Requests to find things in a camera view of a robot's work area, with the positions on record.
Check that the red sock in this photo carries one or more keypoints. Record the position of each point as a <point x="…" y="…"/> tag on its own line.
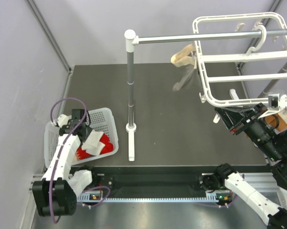
<point x="105" y="146"/>

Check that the orange beige sock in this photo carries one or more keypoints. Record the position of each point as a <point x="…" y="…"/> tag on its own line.
<point x="282" y="117"/>

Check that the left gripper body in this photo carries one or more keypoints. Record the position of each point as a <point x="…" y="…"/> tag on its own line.
<point x="88" y="130"/>

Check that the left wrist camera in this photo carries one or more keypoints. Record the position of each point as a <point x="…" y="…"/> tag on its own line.
<point x="77" y="117"/>

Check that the slotted grey cable duct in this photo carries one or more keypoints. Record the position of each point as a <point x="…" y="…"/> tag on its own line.
<point x="93" y="197"/>

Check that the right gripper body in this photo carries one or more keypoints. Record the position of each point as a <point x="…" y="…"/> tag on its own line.
<point x="252" y="113"/>

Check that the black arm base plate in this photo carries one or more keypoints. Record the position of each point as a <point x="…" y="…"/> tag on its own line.
<point x="196" y="182"/>

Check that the dark grey table mat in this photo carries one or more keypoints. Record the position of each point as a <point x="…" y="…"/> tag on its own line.
<point x="173" y="128"/>

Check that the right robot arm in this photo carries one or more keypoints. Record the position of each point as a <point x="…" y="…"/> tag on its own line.
<point x="274" y="147"/>

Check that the white sock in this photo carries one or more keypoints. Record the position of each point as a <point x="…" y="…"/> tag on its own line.
<point x="92" y="145"/>

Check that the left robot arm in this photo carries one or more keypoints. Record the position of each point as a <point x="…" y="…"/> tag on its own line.
<point x="56" y="194"/>

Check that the white perforated plastic basket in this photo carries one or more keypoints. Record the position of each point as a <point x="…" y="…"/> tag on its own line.
<point x="101" y="120"/>

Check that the grey beige sock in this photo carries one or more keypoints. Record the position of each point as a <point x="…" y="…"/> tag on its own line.
<point x="185" y="58"/>

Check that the white clip sock hanger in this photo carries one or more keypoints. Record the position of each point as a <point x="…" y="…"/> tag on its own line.
<point x="266" y="25"/>

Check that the metal drying rack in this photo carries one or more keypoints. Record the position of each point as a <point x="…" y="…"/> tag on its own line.
<point x="131" y="40"/>

